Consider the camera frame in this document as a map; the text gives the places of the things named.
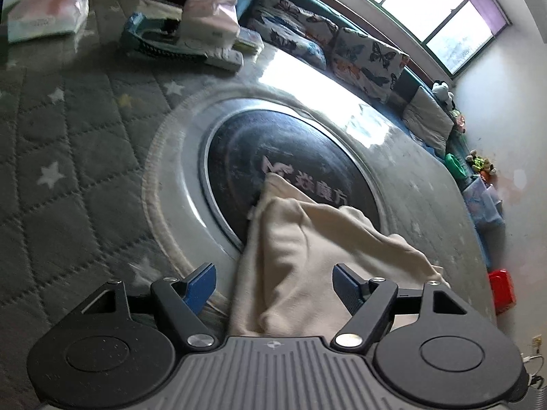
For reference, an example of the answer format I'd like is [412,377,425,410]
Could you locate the round black induction cooktop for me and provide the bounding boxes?
[198,98,382,248]

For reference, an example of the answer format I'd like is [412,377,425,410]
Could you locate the panda plush toy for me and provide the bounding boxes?
[432,81,453,107]

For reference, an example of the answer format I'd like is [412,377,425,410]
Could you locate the window with green frame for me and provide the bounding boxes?
[334,0,511,80]

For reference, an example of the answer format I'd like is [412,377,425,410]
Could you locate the clear plastic storage box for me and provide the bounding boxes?
[463,178,505,232]

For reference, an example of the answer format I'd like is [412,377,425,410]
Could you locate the white flat box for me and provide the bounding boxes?
[233,27,264,56]

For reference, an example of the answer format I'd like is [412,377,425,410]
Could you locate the white wall socket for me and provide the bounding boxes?
[531,335,542,349]

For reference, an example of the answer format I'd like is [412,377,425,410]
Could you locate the white tissue pack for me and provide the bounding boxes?
[8,0,89,43]

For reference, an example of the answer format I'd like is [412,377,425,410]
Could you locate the cream beige garment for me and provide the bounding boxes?
[228,173,445,341]

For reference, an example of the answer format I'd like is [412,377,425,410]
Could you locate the red plastic stool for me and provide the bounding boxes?
[489,269,517,316]

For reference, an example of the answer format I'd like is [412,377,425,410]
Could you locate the butterfly pillow standing upright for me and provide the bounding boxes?
[331,28,410,103]

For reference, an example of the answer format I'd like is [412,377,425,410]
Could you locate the plain grey cushion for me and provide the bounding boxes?
[402,86,454,158]

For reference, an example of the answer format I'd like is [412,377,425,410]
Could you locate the butterfly pillow lying flat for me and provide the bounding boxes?
[246,0,338,70]

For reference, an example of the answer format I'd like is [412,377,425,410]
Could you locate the pink tissue pack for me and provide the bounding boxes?
[178,0,240,48]

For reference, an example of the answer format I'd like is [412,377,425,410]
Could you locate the green plastic bowl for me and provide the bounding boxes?
[444,153,467,180]

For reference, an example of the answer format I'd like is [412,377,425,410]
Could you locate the colourful plush toys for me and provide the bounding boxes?
[465,150,497,184]

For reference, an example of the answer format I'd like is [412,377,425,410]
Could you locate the white power cable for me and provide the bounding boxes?
[521,351,547,394]

